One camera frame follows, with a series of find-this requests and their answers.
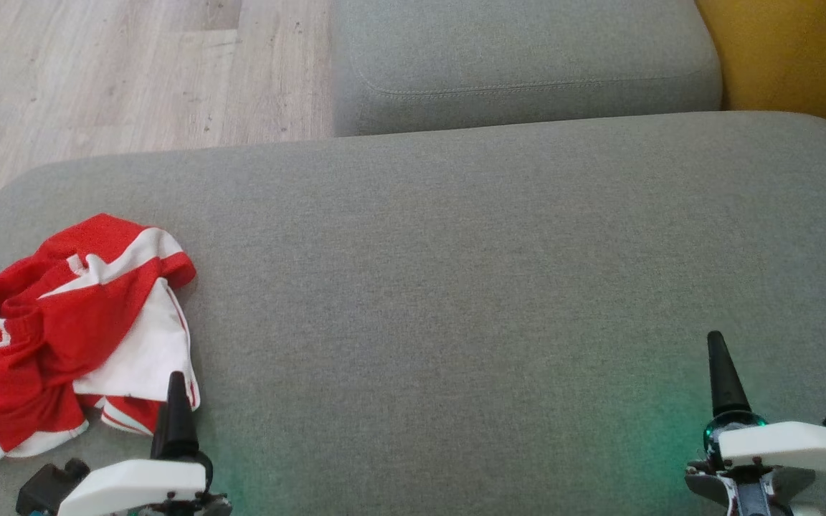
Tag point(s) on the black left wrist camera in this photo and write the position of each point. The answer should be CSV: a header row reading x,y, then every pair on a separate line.
x,y
47,487

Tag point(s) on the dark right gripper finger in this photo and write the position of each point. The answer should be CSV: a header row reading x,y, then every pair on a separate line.
x,y
725,380

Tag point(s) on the large grey sofa seat cushion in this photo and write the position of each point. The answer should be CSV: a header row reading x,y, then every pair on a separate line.
x,y
456,287

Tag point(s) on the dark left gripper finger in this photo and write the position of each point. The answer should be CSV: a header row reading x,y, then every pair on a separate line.
x,y
176,426

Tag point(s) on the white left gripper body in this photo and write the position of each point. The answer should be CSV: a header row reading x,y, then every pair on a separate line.
x,y
133,484

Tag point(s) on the red shorts with white band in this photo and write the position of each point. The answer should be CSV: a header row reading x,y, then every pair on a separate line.
x,y
19,337

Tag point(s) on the yellow sofa backrest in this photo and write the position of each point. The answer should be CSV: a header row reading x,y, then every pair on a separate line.
x,y
800,57

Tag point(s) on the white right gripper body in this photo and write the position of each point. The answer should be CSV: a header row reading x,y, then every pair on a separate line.
x,y
779,444

